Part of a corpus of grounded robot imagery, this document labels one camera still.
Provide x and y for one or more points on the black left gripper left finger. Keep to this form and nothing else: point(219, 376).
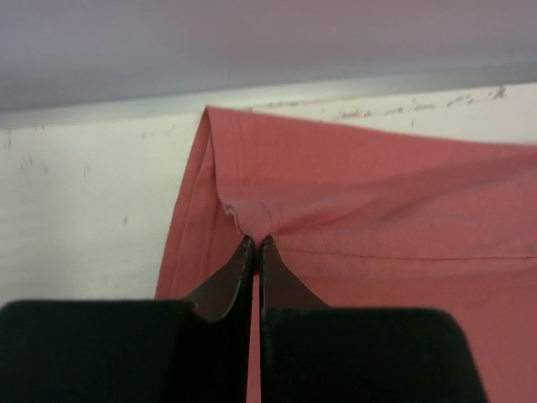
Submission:
point(192, 349)

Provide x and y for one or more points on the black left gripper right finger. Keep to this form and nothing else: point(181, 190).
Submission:
point(312, 352)

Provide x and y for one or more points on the salmon red t-shirt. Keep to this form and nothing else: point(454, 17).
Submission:
point(370, 218)

